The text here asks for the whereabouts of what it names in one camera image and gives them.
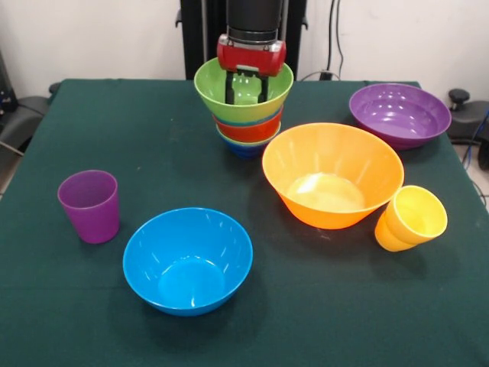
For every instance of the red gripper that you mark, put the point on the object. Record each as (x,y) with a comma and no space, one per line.
(250,59)

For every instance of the large green bowl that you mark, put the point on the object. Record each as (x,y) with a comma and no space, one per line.
(208,88)

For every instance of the red small bowl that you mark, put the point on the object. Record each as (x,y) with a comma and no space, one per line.
(248,133)

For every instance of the dark blue small bowl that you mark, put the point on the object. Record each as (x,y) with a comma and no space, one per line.
(246,151)

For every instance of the large orange bowl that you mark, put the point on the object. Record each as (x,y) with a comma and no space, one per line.
(332,153)

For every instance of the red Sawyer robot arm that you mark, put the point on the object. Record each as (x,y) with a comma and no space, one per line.
(254,19)

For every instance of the large purple bowl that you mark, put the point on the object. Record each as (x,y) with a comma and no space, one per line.
(401,111)

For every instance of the large blue bowl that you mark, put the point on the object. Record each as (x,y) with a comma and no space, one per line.
(187,260)

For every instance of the purple cup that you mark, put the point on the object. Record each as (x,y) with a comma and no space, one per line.
(91,218)

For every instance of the dark green tablecloth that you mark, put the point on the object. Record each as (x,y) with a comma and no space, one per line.
(76,306)

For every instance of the black pedestal leg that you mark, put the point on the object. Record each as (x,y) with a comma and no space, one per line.
(462,122)
(23,114)

